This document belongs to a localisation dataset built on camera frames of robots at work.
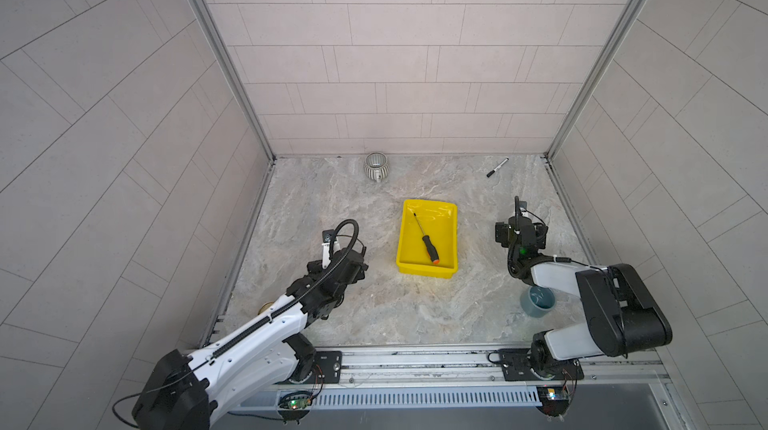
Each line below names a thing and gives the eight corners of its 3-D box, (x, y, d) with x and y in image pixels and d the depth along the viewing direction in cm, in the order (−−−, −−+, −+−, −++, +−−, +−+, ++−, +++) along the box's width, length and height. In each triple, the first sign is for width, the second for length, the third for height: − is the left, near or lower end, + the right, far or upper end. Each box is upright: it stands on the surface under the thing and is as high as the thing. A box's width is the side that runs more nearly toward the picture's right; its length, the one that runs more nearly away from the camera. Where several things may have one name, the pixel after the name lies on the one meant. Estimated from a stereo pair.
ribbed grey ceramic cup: (363, 184, 110) (361, 172, 104) (370, 163, 117) (369, 150, 112) (384, 187, 109) (384, 175, 104) (390, 165, 116) (390, 153, 111)
